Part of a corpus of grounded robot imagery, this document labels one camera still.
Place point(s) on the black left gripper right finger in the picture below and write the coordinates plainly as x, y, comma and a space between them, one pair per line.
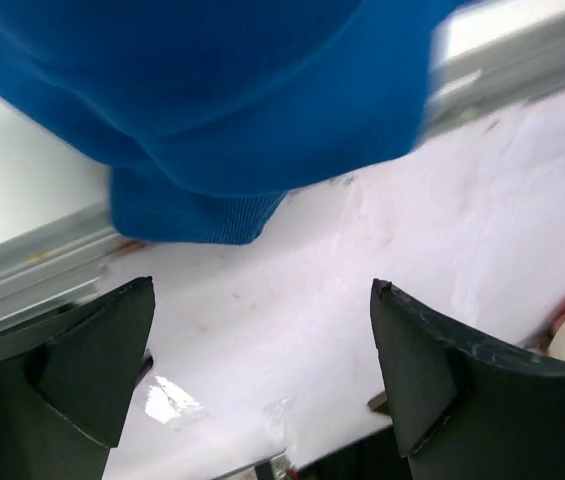
465, 405

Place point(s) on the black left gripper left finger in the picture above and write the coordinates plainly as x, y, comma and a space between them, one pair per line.
66, 383

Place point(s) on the blue zip jacket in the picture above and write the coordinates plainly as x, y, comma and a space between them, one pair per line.
208, 113

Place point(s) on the aluminium front rail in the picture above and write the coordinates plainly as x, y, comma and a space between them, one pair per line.
55, 234

